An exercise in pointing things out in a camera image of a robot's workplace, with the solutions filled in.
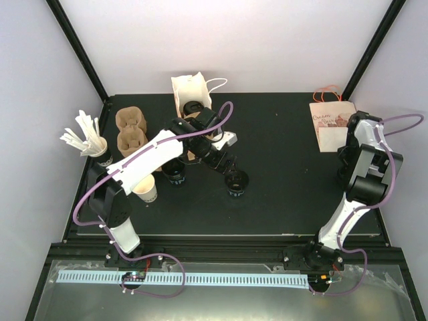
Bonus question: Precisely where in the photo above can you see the light blue cable duct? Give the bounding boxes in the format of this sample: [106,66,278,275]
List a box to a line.
[56,270,309,290]

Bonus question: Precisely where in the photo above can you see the black frame post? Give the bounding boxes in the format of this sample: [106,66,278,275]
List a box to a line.
[342,0,407,100]
[45,0,109,103]

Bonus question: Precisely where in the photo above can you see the black right frame post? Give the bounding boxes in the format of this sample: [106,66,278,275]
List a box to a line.
[342,0,407,100]

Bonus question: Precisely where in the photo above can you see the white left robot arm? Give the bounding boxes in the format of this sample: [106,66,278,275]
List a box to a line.
[82,102,249,267]

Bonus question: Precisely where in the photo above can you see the printed paper bag orange handles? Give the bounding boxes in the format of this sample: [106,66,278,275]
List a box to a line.
[309,84,356,152]

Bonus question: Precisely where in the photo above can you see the stack of pulp cup carriers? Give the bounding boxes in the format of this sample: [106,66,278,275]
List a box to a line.
[115,106,148,158]

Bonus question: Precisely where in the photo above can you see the stack of black cup lids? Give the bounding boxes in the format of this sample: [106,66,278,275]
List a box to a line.
[161,158,186,187]

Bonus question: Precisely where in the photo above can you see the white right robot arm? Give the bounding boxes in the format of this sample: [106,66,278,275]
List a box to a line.
[317,111,404,251]

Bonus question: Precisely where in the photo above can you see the cup of white wrapped stirrers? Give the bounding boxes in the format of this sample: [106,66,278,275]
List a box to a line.
[60,110,113,167]

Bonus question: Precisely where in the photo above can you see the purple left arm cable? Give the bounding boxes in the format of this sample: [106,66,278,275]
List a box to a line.
[72,101,234,298]

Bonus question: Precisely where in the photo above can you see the black lid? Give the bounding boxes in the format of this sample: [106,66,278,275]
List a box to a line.
[183,100,204,116]

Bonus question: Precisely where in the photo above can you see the white paper coffee cup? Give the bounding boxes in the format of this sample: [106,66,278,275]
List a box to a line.
[132,175,158,203]

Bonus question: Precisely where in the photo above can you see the black left frame post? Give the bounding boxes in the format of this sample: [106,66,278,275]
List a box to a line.
[45,0,109,103]

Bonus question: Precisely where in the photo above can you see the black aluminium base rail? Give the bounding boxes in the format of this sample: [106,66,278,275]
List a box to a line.
[45,235,407,273]

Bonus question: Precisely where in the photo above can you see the brown paper takeout bag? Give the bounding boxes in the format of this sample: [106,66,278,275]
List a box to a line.
[171,72,227,152]

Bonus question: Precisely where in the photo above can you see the black paper coffee cup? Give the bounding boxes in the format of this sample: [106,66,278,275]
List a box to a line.
[225,170,249,197]

